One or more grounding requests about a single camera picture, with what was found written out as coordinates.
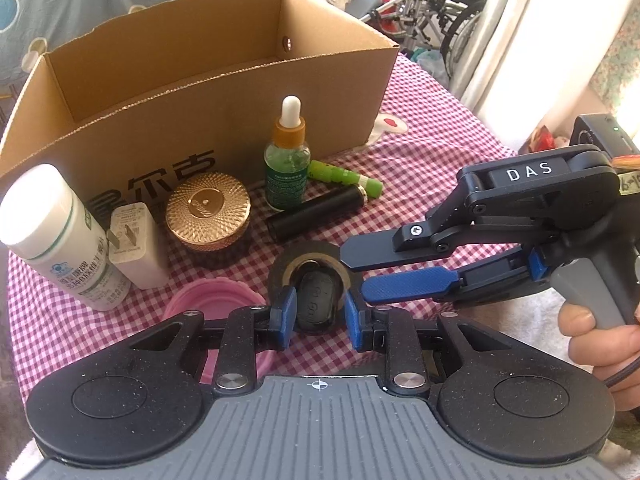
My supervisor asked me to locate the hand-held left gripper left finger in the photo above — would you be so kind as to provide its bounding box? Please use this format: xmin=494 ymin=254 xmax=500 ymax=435
xmin=127 ymin=287 xmax=297 ymax=395

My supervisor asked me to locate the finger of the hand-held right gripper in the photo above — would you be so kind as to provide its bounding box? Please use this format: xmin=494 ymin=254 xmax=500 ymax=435
xmin=340 ymin=185 xmax=521 ymax=273
xmin=361 ymin=249 xmax=549 ymax=307

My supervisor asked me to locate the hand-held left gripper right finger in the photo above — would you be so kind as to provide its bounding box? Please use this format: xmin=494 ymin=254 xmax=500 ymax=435
xmin=345 ymin=294 xmax=517 ymax=397

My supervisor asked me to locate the black oval key fob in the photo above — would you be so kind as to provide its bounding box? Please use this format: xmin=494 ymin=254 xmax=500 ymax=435
xmin=296 ymin=260 xmax=347 ymax=335

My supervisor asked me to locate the black tape roll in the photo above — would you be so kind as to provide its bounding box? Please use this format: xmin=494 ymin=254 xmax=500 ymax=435
xmin=267 ymin=241 xmax=362 ymax=333

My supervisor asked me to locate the green glass dropper bottle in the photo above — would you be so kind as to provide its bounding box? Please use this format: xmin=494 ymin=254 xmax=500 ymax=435
xmin=263 ymin=96 xmax=312 ymax=212

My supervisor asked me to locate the brown cardboard box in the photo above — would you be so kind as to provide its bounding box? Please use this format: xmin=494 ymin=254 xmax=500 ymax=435
xmin=0 ymin=0 xmax=401 ymax=226

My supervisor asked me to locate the person's right hand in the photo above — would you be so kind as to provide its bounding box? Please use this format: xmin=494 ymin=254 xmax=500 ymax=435
xmin=557 ymin=302 xmax=640 ymax=382

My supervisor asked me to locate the red packet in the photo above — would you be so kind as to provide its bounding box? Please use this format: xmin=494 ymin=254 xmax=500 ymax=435
xmin=520 ymin=125 xmax=571 ymax=155

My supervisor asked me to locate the pink round lid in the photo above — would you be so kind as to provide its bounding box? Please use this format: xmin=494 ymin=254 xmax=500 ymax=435
xmin=162 ymin=277 xmax=278 ymax=386

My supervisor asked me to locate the black cylinder tube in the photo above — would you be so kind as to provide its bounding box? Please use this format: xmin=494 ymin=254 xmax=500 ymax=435
xmin=266 ymin=183 xmax=371 ymax=246

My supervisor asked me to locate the green lip balm tube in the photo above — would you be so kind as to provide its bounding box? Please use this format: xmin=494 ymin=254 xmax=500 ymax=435
xmin=307 ymin=160 xmax=385 ymax=198

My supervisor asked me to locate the gold ribbed round jar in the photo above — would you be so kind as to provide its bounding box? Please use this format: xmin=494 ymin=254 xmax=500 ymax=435
xmin=165 ymin=172 xmax=252 ymax=255

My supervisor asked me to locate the white red round object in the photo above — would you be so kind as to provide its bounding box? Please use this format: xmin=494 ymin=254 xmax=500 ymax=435
xmin=367 ymin=110 xmax=408 ymax=146

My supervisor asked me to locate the purple checkered tablecloth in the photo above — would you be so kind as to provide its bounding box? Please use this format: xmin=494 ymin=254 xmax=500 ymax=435
xmin=7 ymin=52 xmax=566 ymax=411

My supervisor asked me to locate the floral cloth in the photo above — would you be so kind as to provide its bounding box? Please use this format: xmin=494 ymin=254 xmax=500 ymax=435
xmin=590 ymin=25 xmax=640 ymax=116

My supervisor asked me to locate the white charger plug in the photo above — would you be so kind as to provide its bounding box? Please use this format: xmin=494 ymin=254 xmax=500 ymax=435
xmin=107 ymin=202 xmax=169 ymax=291

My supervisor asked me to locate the white window curtain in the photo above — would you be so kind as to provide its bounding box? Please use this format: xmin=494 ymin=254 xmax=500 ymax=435
xmin=472 ymin=0 xmax=640 ymax=128

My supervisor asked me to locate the wheelchair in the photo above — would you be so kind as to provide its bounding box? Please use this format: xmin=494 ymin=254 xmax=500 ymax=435
xmin=350 ymin=0 xmax=501 ymax=81

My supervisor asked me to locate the white plastic bottle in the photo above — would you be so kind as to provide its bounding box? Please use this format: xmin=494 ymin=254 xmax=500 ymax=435
xmin=0 ymin=164 xmax=132 ymax=312

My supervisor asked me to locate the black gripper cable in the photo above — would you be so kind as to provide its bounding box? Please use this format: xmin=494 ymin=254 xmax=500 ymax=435
xmin=604 ymin=357 xmax=640 ymax=392

